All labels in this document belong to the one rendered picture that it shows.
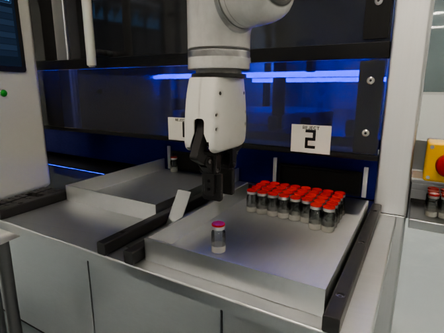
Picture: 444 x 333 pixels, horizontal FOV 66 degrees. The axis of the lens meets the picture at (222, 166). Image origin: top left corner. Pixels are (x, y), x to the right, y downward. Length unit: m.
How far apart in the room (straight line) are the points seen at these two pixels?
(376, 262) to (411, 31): 0.41
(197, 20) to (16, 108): 0.82
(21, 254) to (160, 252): 1.25
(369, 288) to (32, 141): 1.03
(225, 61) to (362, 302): 0.33
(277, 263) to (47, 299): 1.28
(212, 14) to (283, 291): 0.34
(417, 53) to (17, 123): 1.04
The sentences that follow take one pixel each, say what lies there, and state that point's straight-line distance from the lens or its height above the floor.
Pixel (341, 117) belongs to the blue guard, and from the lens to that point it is 0.74.
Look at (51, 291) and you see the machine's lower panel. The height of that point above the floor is 0.32.
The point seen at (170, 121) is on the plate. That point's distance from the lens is 0.92.
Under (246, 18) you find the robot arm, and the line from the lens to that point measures 0.42.
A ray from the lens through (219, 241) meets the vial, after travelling 0.52.
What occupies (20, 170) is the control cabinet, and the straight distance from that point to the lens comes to 1.21.
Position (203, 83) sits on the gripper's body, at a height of 1.13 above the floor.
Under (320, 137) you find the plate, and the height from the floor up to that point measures 1.02.
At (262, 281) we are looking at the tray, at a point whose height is 0.90.
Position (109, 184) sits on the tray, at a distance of 0.91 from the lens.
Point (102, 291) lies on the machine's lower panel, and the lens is 1.35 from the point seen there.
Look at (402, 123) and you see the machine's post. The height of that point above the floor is 1.06.
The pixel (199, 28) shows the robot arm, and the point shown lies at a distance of 0.46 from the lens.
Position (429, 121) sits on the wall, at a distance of 5.34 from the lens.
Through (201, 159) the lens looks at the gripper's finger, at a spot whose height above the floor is 1.04.
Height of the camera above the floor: 1.13
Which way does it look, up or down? 13 degrees down
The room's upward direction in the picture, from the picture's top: straight up
